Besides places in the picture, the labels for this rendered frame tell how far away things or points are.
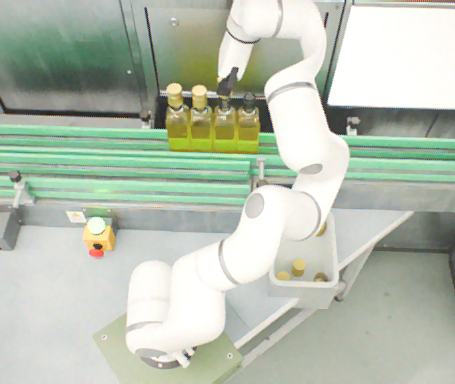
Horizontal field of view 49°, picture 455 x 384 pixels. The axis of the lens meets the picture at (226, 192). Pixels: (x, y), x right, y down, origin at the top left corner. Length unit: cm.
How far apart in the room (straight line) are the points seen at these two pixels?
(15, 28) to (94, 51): 19
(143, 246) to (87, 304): 21
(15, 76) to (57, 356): 75
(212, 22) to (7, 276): 85
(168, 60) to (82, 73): 26
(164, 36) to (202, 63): 12
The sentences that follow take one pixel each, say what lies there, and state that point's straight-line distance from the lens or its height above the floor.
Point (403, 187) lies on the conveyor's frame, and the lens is 143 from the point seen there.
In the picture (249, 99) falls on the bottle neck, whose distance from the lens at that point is 120.
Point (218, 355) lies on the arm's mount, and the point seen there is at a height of 84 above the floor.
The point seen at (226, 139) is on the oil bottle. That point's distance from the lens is 126.
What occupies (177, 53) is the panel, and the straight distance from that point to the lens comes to 128.
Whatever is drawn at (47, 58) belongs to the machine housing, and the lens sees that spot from 143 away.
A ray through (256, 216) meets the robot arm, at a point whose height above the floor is 135.
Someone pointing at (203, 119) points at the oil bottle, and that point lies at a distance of 121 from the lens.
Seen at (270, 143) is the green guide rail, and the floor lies 93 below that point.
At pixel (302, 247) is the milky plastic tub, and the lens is 139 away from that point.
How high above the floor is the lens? 200
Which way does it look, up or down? 58 degrees down
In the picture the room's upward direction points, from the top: straight up
